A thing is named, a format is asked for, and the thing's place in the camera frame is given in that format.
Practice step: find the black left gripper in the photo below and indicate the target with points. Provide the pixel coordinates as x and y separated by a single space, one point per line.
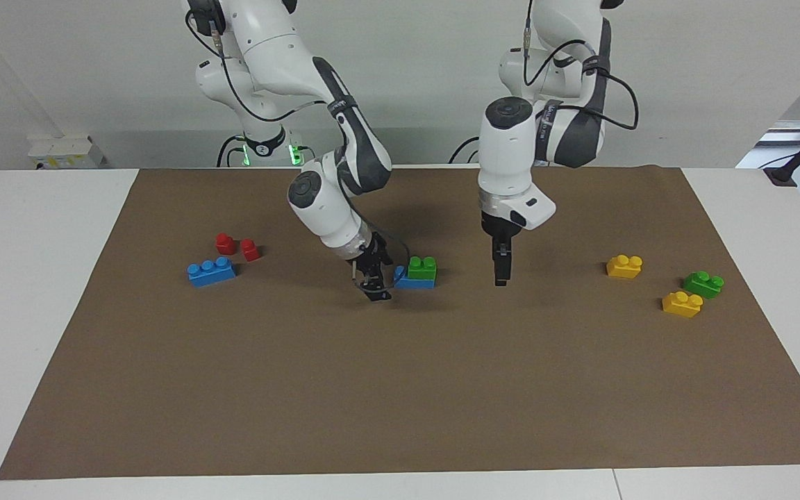
498 227

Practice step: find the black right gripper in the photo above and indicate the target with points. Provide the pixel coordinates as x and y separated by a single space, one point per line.
373 255

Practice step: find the blue three-stud toy block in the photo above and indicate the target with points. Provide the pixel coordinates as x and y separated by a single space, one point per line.
404 282
211 272

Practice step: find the green two-stud toy block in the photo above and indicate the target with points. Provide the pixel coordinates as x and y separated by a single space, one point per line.
422 268
703 285

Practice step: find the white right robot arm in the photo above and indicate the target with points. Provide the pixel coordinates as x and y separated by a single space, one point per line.
275 48

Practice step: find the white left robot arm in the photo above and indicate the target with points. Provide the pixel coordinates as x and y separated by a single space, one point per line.
504 153

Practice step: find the brown paper table mat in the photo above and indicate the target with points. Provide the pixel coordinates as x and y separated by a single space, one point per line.
400 382

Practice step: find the yellow two-stud toy block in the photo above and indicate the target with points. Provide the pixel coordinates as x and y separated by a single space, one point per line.
623 267
681 305

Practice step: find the red one-stud toy block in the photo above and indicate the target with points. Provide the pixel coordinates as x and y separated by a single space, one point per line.
225 244
250 251

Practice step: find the white cardboard box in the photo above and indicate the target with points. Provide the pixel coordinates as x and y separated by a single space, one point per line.
67 151

